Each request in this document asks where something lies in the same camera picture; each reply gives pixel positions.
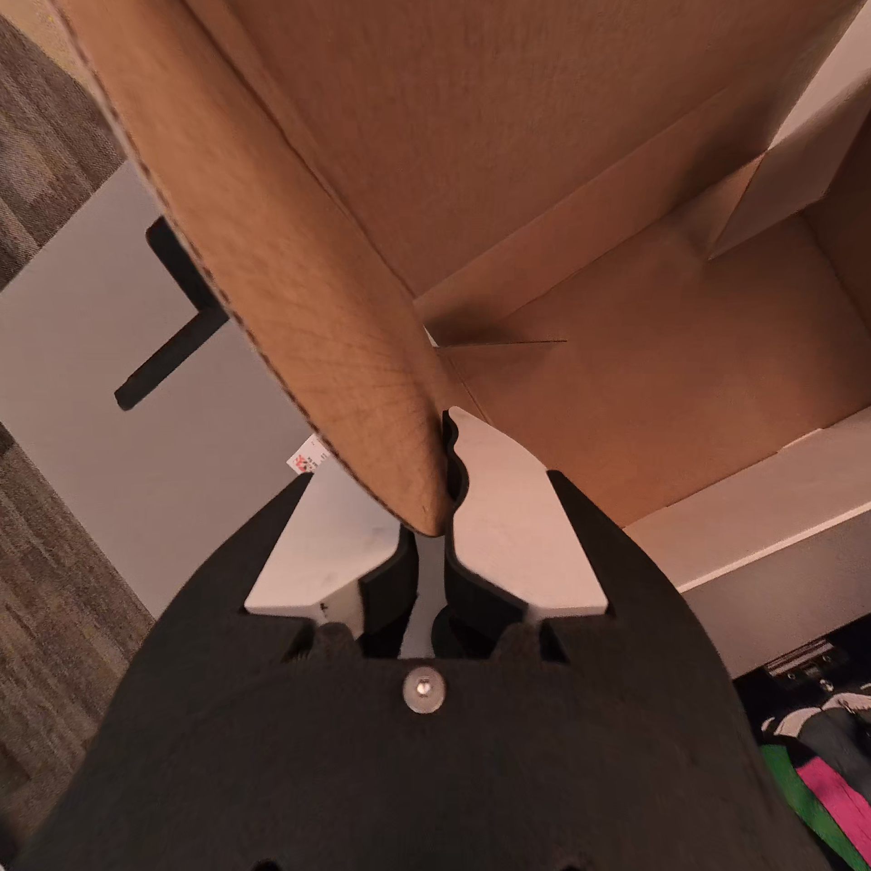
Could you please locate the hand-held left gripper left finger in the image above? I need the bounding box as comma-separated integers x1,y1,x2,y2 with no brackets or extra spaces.
244,471,418,658

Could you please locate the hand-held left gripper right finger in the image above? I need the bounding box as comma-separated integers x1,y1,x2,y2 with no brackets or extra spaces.
435,406,608,623

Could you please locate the brown cardboard box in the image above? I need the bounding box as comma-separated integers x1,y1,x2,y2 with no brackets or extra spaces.
51,0,871,593

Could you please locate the white paper label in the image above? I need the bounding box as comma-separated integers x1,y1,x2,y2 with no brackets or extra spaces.
286,435,334,479

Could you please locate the colourful printed clothing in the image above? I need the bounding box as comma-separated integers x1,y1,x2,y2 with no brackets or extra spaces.
738,622,871,871

